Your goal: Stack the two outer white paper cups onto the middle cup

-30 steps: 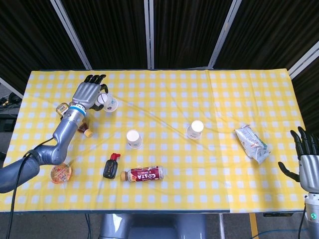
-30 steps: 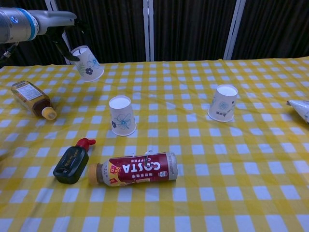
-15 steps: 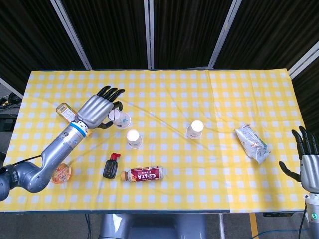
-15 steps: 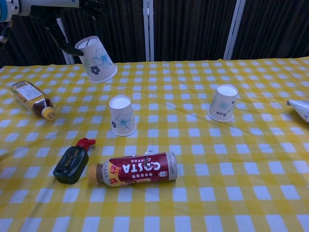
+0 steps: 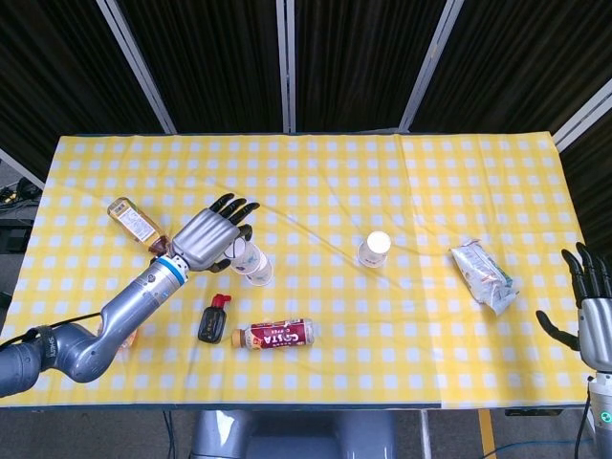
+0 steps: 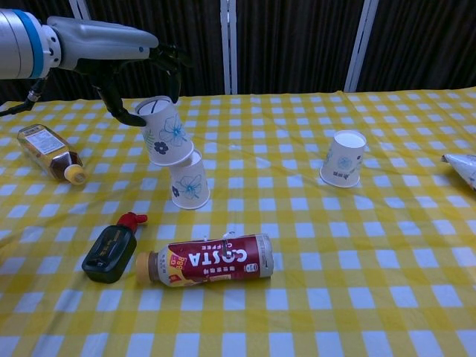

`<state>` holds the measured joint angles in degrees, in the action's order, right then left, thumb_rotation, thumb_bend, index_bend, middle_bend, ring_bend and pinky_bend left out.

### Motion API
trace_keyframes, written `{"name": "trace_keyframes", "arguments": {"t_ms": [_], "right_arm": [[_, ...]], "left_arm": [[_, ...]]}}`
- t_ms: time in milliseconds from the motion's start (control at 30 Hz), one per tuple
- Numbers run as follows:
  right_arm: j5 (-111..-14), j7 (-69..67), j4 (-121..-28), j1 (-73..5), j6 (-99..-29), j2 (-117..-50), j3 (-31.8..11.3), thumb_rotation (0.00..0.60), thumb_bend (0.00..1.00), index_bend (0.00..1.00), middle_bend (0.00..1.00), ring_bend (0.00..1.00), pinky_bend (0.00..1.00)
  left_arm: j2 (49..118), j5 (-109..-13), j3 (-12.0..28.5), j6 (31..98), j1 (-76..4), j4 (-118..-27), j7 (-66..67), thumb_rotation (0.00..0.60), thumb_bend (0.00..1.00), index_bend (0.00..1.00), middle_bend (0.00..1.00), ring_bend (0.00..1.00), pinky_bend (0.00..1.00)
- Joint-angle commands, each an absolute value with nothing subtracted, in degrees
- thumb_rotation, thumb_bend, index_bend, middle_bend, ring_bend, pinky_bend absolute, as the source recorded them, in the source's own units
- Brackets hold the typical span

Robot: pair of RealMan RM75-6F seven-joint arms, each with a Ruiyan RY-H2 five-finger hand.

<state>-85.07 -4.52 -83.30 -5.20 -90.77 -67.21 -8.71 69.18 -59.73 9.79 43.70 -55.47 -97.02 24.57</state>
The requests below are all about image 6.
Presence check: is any paper cup with blue flower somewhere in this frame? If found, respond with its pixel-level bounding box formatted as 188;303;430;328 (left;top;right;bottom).
169;149;211;210

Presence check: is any black pleated curtain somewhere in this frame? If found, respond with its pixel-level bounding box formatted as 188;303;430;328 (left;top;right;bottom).
0;0;476;103

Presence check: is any paper cup with green print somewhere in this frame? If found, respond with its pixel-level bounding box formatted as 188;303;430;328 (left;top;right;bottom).
319;129;367;188

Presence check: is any black bottle with red cap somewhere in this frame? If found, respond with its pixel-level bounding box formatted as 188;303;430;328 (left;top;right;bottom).
81;211;149;284

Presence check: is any silver snack bag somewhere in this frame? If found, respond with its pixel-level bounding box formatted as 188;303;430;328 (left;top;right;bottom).
440;152;476;192

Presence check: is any yellow white checked tablecloth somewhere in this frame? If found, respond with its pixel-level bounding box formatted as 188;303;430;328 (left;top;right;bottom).
0;88;476;357

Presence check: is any paper cup with marked base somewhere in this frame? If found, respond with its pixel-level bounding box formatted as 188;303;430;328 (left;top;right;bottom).
134;95;195;167

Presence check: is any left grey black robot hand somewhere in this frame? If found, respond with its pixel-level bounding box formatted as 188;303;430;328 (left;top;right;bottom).
46;16;193;127

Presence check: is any red Costa coffee bottle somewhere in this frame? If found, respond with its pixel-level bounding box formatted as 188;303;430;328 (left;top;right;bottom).
134;231;274;288

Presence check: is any tea bottle with yellow cap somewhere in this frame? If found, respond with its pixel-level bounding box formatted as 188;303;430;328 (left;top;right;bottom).
16;123;88;185

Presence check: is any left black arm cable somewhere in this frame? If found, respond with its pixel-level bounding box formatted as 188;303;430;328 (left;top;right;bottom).
0;76;48;118

